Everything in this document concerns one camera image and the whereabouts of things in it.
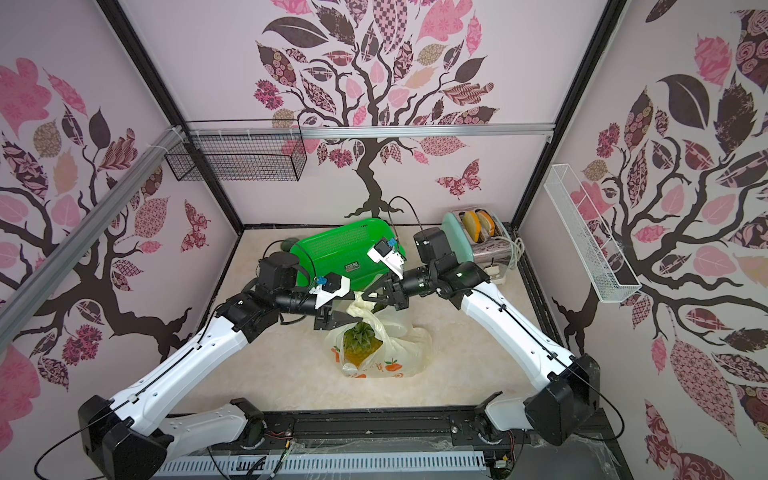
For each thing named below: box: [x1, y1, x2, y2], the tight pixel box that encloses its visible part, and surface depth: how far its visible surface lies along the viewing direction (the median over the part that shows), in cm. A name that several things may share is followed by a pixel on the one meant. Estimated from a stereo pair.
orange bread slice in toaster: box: [477, 210, 495, 237], surface depth 97 cm
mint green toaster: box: [442, 206, 513, 264], surface depth 97 cm
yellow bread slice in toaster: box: [463, 210, 481, 243], surface depth 96 cm
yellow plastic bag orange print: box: [327, 294, 433, 379], surface depth 69 cm
